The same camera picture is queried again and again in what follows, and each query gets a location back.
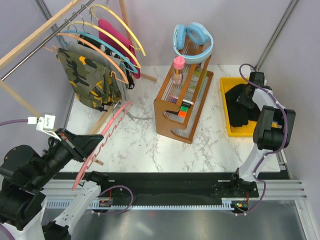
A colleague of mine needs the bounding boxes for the green booklet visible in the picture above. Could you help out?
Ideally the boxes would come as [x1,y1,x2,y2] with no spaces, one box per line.
[187,68,208,97]

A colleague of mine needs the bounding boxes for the pink hanger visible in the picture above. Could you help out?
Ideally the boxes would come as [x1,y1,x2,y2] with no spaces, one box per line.
[72,101,133,191]

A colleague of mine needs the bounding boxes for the yellow plastic tray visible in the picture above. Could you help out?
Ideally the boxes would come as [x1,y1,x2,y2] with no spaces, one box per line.
[219,77,257,138]

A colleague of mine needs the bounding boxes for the white marker pen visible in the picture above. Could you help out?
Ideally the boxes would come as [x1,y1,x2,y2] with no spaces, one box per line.
[182,99,194,106]

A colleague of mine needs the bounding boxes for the yellow hanger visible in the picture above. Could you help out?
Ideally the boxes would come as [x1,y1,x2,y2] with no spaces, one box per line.
[84,21,141,69]
[90,1,146,57]

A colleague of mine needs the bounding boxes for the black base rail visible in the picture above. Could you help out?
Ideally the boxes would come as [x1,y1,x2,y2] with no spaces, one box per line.
[84,172,259,209]

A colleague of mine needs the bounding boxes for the wooden desk shelf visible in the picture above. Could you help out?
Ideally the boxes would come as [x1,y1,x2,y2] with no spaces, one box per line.
[153,58,214,144]

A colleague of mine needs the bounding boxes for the grey trousers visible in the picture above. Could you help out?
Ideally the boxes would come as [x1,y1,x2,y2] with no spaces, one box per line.
[68,41,129,101]

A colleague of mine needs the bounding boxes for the magenta trousers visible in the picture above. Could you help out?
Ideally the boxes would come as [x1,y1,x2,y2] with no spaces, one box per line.
[98,18,137,66]

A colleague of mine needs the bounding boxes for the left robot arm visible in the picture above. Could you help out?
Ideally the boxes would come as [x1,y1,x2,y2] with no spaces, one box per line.
[0,128,110,240]

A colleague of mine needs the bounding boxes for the inner yellow hanger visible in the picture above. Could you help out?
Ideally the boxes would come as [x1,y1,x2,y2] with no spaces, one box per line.
[84,21,141,69]

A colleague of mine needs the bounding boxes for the camouflage trousers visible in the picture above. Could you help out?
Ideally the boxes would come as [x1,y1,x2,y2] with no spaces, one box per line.
[56,48,122,112]

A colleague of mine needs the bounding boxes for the outer yellow hanger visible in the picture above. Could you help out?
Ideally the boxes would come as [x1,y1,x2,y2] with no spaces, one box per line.
[90,1,146,57]

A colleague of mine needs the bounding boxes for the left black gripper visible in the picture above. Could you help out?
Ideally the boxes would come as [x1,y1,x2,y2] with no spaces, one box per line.
[30,126,104,188]

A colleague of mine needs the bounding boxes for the wooden clothes rack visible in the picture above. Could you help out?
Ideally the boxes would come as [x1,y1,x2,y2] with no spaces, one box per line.
[0,0,158,166]

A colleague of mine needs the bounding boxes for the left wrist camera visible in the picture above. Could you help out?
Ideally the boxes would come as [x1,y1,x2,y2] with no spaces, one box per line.
[27,113,61,141]

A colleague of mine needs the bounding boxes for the orange cube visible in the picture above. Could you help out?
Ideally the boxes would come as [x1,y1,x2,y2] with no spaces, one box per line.
[178,111,187,118]

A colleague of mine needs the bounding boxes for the pink cap bottle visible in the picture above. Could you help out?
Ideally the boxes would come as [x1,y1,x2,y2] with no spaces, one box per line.
[171,56,185,85]

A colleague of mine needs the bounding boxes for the light blue headphones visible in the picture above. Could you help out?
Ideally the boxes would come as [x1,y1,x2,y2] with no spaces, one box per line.
[172,22,214,65]

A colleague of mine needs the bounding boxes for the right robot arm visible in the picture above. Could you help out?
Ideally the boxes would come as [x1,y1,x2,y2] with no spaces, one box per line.
[229,71,296,197]

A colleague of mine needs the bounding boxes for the orange hanger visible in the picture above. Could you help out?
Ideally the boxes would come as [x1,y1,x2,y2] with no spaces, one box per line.
[57,32,129,84]

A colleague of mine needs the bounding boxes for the blue hanger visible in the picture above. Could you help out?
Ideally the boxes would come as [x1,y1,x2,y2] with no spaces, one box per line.
[61,30,139,74]

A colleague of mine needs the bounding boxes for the green cube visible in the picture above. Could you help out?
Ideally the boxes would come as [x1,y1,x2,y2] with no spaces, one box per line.
[180,106,189,113]

